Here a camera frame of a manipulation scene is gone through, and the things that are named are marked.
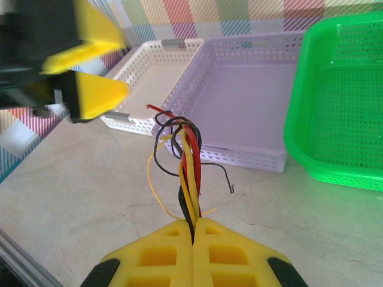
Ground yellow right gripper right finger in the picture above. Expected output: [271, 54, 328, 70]
[193, 217, 309, 287]

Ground red yellow black wire bundle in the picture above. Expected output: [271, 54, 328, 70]
[153, 111, 236, 195]

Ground purple perforated plastic basket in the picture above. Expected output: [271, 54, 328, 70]
[152, 29, 308, 174]

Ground red cable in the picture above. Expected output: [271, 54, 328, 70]
[145, 103, 203, 218]

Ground green mesh plastic basket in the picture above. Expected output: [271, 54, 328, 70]
[282, 11, 383, 192]

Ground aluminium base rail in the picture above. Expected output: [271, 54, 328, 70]
[0, 229, 64, 287]

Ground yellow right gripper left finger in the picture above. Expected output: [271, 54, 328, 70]
[80, 219, 195, 287]

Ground yellow cable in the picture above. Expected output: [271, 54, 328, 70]
[178, 131, 202, 225]
[147, 133, 218, 221]

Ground black cable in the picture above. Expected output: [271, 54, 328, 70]
[178, 185, 197, 243]

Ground white perforated plastic basket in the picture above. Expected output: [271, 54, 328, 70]
[100, 38, 206, 138]

